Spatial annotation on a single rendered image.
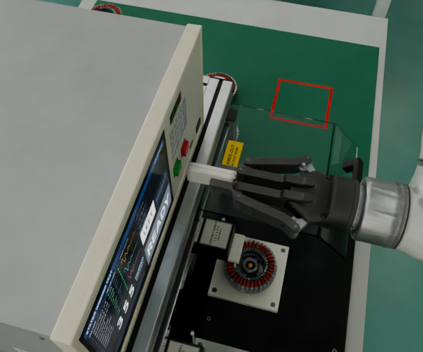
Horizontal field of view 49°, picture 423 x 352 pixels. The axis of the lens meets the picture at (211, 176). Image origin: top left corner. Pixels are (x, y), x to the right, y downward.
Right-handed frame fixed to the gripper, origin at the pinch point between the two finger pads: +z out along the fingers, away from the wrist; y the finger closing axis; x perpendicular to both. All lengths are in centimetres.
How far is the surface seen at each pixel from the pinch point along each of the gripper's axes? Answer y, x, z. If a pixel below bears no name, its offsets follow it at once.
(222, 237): 3.2, -26.1, -1.3
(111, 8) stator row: 79, -40, 54
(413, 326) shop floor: 29, -118, -69
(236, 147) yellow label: 14.4, -11.6, -1.0
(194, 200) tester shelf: -0.9, -6.7, 2.5
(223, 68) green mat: 66, -43, 13
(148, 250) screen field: -12.8, -0.9, 5.3
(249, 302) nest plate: -3.4, -39.9, -9.0
